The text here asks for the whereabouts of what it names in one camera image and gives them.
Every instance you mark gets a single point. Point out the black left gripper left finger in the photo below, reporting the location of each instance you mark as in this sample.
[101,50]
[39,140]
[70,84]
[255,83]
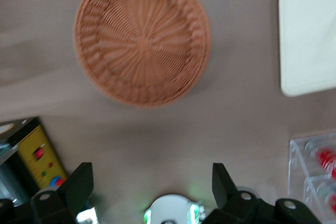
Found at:
[78,182]

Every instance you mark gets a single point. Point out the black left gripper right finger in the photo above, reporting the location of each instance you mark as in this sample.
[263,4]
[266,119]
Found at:
[225,190]

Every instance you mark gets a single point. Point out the round brown wicker basket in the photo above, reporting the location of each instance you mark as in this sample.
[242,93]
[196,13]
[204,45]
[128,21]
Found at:
[143,40]

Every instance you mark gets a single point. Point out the cream plastic tray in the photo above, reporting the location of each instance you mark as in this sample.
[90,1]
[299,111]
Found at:
[309,37]

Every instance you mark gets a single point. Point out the clear acrylic bottle rack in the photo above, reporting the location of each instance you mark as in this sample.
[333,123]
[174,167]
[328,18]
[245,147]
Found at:
[296,161]

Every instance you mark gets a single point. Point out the red cola bottle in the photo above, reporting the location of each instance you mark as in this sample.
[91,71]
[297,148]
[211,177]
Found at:
[325,157]
[328,193]

